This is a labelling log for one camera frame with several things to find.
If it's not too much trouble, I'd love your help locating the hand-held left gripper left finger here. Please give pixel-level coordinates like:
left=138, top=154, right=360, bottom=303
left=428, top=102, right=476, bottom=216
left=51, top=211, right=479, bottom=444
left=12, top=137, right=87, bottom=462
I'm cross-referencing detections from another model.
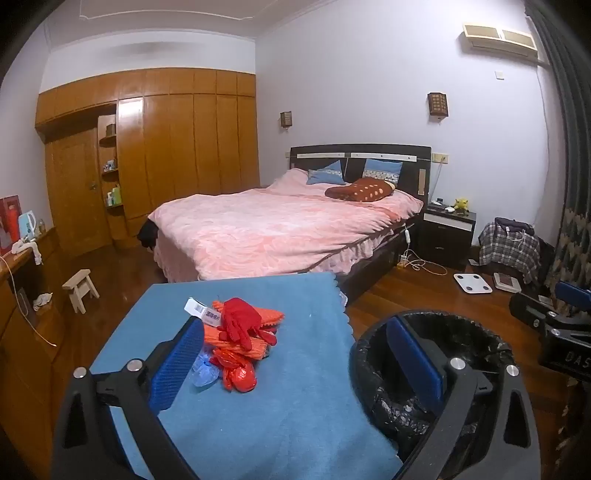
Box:
left=50, top=318, right=206, bottom=480

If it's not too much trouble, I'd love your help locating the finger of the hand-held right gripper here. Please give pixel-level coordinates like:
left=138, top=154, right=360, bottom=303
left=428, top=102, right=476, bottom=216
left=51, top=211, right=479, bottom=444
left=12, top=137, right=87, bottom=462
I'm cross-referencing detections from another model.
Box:
left=555, top=281, right=591, bottom=319
left=509, top=292, right=563, bottom=334

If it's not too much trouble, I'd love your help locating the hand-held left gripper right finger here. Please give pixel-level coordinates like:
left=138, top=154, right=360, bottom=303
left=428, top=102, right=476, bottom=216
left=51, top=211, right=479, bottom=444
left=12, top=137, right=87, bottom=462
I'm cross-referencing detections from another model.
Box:
left=385, top=318, right=541, bottom=480

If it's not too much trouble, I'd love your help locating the clear plastic wrapper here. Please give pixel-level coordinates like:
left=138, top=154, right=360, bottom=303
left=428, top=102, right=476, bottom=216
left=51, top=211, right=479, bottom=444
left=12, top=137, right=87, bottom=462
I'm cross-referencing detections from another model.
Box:
left=191, top=353, right=222, bottom=388

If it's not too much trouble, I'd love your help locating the black bin with bag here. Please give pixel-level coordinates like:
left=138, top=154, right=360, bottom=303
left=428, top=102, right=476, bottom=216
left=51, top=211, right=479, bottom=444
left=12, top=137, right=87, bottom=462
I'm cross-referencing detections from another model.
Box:
left=349, top=310, right=532, bottom=467

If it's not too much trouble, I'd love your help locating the red foil wrapper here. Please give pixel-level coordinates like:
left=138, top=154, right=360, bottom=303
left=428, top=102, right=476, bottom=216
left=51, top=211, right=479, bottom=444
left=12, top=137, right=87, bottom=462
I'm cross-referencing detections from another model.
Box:
left=210, top=348, right=258, bottom=393

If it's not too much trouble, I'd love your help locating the grey flat scale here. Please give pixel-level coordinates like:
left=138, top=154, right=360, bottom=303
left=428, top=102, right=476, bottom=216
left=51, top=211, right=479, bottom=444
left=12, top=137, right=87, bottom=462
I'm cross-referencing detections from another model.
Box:
left=493, top=272, right=522, bottom=292

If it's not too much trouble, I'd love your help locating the white paper tag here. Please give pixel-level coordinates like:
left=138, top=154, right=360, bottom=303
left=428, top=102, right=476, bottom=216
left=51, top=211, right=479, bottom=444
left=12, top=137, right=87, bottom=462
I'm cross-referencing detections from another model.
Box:
left=185, top=298, right=218, bottom=330

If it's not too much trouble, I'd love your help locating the plaid bag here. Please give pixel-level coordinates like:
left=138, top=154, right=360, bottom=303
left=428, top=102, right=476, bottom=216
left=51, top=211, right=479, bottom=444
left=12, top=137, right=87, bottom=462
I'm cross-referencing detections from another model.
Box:
left=479, top=218, right=541, bottom=282

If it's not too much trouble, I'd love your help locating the white bathroom scale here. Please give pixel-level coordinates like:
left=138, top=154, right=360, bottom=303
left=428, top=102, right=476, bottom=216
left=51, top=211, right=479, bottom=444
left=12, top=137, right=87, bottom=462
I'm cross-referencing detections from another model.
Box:
left=453, top=273, right=489, bottom=296

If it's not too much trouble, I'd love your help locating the red knit glove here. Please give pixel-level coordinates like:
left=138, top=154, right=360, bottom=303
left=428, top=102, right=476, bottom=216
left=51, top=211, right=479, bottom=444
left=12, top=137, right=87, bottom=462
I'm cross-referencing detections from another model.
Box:
left=217, top=298, right=278, bottom=356

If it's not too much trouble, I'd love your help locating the orange foam net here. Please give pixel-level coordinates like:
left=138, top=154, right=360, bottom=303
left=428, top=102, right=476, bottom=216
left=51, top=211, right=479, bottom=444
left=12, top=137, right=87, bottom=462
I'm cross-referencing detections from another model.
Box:
left=203, top=300, right=286, bottom=361

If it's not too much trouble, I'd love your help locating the dark nightstand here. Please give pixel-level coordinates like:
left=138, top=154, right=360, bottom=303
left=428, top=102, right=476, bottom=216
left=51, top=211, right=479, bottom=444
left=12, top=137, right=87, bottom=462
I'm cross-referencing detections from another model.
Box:
left=421, top=203, right=477, bottom=271

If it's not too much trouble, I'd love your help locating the blue table cloth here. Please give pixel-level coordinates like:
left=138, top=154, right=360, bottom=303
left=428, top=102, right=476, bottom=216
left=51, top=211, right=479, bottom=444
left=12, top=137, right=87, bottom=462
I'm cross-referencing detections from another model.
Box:
left=90, top=272, right=402, bottom=480

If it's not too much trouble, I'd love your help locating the small wooden stool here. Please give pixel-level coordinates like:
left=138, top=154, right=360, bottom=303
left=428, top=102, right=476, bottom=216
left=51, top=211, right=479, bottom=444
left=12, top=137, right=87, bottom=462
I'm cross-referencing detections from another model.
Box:
left=62, top=269, right=100, bottom=315

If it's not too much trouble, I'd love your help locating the dark patterned curtain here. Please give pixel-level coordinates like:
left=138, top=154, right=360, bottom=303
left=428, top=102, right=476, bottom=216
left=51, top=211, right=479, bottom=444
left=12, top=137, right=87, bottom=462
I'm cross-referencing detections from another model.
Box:
left=524, top=0, right=591, bottom=319

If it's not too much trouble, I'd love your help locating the black cloth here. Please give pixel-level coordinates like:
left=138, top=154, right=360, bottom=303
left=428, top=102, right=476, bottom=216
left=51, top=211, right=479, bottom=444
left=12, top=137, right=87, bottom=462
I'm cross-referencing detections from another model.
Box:
left=137, top=220, right=160, bottom=252

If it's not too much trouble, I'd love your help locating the wooden side cabinet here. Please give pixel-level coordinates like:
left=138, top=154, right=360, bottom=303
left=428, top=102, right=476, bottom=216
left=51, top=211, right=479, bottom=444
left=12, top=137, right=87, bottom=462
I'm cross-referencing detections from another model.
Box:
left=0, top=226, right=70, bottom=462

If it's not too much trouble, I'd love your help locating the pink blanket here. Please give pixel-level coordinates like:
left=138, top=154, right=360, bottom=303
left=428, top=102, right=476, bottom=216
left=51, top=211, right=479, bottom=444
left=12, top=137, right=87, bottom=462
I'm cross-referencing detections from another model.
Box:
left=148, top=168, right=426, bottom=283

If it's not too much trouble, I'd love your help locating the brown dotted pillow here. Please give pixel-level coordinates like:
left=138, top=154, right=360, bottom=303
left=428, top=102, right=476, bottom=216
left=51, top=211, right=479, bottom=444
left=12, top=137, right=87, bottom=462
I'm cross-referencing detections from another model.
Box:
left=324, top=178, right=397, bottom=203

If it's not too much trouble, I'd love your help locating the white cloth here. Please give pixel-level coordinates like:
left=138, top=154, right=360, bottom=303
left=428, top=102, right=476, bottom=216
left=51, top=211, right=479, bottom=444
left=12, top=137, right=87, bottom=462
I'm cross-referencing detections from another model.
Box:
left=10, top=240, right=43, bottom=265

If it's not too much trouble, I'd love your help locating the dark wooden bed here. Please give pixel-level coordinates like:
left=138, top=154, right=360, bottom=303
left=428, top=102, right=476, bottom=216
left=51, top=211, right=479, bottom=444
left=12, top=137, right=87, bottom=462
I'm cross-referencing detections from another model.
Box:
left=148, top=145, right=432, bottom=305

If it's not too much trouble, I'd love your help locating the blue pillow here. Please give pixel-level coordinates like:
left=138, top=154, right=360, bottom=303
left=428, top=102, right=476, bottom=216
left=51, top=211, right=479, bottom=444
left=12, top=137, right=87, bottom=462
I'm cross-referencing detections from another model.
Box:
left=307, top=160, right=345, bottom=185
left=362, top=158, right=403, bottom=181

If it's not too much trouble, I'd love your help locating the light blue kettle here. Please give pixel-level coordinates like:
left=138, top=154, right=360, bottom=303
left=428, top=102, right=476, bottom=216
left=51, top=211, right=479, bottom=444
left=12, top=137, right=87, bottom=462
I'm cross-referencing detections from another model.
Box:
left=18, top=211, right=38, bottom=241

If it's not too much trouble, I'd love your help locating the red box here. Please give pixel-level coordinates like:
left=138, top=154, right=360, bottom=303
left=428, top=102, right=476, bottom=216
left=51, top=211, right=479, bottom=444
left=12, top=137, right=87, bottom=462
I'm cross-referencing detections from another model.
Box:
left=0, top=195, right=21, bottom=252

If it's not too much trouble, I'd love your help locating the wooden wardrobe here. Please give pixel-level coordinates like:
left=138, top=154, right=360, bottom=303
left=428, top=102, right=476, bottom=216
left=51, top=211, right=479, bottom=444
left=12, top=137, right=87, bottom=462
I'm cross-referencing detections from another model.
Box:
left=34, top=68, right=257, bottom=257

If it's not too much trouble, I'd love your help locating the beige air conditioner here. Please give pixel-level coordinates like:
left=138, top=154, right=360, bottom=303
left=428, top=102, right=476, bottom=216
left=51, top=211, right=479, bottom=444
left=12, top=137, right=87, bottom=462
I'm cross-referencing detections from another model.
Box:
left=463, top=23, right=539, bottom=63

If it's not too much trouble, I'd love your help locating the white floor cable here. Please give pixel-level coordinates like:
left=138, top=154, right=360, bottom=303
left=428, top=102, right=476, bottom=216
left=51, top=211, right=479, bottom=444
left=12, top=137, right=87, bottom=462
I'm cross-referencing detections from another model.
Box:
left=406, top=256, right=448, bottom=278

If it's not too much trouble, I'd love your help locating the white charging cable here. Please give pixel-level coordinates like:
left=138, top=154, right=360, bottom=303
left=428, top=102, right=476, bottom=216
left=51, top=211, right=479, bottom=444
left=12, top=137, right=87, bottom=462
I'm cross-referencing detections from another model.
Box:
left=0, top=254, right=56, bottom=347

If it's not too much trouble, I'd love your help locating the large wall lamp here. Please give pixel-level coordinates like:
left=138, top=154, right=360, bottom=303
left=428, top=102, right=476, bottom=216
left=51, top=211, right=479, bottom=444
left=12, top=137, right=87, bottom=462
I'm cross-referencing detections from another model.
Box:
left=427, top=92, right=448, bottom=121

